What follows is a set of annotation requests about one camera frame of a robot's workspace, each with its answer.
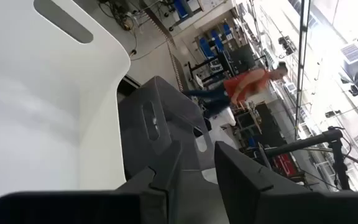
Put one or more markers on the white plastic bin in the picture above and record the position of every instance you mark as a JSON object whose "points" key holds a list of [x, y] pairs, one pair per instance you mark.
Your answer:
{"points": [[42, 109]]}

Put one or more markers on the overhead rig frame beam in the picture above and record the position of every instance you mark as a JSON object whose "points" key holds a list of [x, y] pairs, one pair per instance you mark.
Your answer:
{"points": [[301, 62]]}

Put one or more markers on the person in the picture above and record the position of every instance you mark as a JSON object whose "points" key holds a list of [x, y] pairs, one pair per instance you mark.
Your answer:
{"points": [[247, 84]]}

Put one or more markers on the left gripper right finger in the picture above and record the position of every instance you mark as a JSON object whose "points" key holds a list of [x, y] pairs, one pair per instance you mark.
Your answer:
{"points": [[275, 205]]}

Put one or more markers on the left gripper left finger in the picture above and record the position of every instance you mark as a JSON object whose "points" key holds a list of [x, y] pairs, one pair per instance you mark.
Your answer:
{"points": [[73, 208]]}

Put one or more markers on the grey translucent plastic bin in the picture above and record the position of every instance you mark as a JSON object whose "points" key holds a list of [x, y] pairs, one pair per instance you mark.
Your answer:
{"points": [[166, 105]]}

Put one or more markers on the shelf with blue bins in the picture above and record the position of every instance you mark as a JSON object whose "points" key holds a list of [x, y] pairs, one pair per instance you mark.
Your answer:
{"points": [[205, 46]]}

